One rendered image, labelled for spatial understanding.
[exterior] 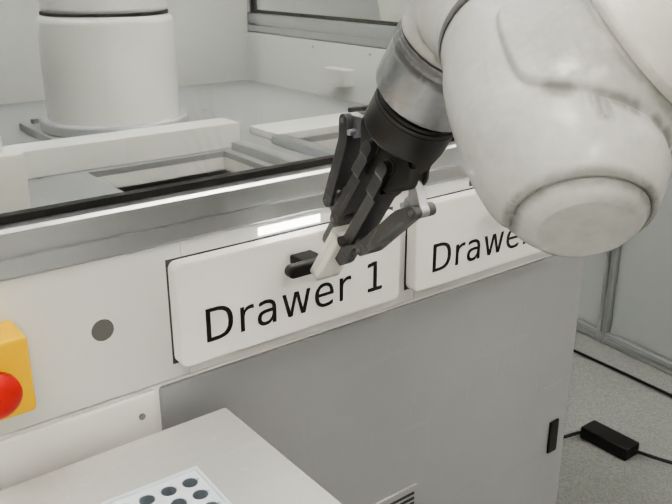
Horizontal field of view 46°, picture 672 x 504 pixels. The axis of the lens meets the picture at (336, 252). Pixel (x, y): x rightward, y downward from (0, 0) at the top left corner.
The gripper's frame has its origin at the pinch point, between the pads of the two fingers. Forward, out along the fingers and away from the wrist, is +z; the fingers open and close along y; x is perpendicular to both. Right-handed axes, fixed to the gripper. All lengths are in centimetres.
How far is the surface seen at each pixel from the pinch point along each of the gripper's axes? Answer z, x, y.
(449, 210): 4.7, -22.2, 4.3
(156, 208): -0.2, 15.3, 9.5
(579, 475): 97, -103, -24
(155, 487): 7.0, 23.9, -13.2
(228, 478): 10.9, 16.2, -13.8
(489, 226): 7.7, -29.8, 2.2
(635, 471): 92, -116, -30
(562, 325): 26, -50, -8
